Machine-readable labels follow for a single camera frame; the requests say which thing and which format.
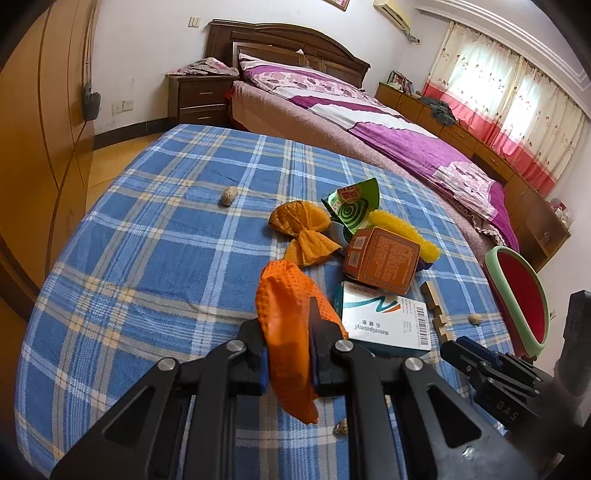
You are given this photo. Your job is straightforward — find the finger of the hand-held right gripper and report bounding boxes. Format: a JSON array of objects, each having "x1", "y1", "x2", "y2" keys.
[{"x1": 440, "y1": 336, "x2": 541, "y2": 402}]

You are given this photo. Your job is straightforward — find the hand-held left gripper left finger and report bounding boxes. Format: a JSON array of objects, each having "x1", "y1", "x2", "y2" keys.
[{"x1": 50, "y1": 318, "x2": 269, "y2": 480}]

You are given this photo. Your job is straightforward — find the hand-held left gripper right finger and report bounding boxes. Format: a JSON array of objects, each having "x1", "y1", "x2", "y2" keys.
[{"x1": 307, "y1": 298, "x2": 539, "y2": 480}]

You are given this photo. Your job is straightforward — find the orange foam fruit net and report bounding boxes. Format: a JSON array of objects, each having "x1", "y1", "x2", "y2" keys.
[{"x1": 255, "y1": 260, "x2": 349, "y2": 425}]

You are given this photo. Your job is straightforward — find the red green chair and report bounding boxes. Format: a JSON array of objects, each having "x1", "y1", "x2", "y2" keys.
[{"x1": 484, "y1": 246, "x2": 550, "y2": 358}]

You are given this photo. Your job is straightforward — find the orange paper wrapper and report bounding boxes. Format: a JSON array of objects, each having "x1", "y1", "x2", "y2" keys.
[{"x1": 268, "y1": 200, "x2": 345, "y2": 267}]

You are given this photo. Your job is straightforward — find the wooden block puzzle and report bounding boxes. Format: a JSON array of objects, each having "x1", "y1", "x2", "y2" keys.
[{"x1": 420, "y1": 281, "x2": 455, "y2": 343}]

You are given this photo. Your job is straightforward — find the white medicine box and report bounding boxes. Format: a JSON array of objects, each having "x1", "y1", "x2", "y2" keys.
[{"x1": 341, "y1": 281, "x2": 433, "y2": 357}]

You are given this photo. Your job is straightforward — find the orange cardboard box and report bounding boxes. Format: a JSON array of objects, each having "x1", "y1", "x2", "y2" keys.
[{"x1": 342, "y1": 226, "x2": 422, "y2": 296}]

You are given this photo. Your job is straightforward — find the pale blue plastic item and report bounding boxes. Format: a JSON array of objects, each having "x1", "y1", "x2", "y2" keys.
[{"x1": 329, "y1": 220, "x2": 352, "y2": 254}]

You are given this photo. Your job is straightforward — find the blue plaid blanket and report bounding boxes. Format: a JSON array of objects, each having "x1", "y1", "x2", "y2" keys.
[{"x1": 14, "y1": 124, "x2": 532, "y2": 480}]

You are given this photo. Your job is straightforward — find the green printed snack packet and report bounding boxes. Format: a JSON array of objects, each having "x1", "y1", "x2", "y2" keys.
[{"x1": 321, "y1": 178, "x2": 380, "y2": 236}]

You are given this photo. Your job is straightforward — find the glass jars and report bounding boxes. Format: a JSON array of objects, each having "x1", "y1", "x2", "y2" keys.
[{"x1": 549, "y1": 198, "x2": 575, "y2": 227}]

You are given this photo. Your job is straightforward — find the long low wooden cabinet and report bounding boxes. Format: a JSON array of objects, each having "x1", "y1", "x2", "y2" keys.
[{"x1": 375, "y1": 82, "x2": 571, "y2": 273}]

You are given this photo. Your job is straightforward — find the grey crumpled cloth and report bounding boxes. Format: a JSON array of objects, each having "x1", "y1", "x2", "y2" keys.
[{"x1": 418, "y1": 95, "x2": 458, "y2": 126}]

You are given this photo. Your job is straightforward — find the white and red curtain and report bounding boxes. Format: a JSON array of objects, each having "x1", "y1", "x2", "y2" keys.
[{"x1": 427, "y1": 21, "x2": 591, "y2": 195}]

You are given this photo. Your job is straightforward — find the dark wooden nightstand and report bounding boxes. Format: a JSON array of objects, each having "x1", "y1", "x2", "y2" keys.
[{"x1": 166, "y1": 74, "x2": 238, "y2": 126}]

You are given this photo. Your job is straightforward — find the pink floral pillow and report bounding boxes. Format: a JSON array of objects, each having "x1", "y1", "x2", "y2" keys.
[{"x1": 238, "y1": 53, "x2": 365, "y2": 100}]

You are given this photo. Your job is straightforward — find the pink floral cloth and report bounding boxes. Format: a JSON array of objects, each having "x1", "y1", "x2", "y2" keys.
[{"x1": 164, "y1": 57, "x2": 240, "y2": 77}]

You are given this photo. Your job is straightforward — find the dark hanging bag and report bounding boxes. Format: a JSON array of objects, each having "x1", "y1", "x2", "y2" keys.
[{"x1": 83, "y1": 83, "x2": 101, "y2": 121}]

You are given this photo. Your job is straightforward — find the light wooden wardrobe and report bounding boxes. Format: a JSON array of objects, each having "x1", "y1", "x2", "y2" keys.
[{"x1": 0, "y1": 0, "x2": 100, "y2": 324}]

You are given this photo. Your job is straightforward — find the dark wooden headboard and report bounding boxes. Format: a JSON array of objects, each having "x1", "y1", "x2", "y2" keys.
[{"x1": 205, "y1": 18, "x2": 372, "y2": 88}]

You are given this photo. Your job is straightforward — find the wall air conditioner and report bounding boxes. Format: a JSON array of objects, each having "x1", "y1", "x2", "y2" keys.
[{"x1": 373, "y1": 0, "x2": 413, "y2": 33}]

